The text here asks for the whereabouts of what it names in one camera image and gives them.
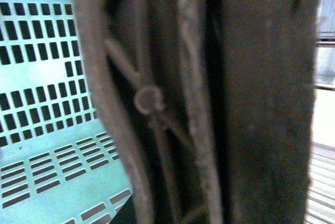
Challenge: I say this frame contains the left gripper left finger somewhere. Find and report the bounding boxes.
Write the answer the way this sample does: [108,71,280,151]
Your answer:
[74,0,224,223]

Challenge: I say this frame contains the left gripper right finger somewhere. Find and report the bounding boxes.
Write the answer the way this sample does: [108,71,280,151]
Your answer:
[221,0,319,223]

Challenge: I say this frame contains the light teal plastic basket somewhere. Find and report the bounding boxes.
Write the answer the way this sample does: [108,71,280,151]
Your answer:
[1,0,131,223]

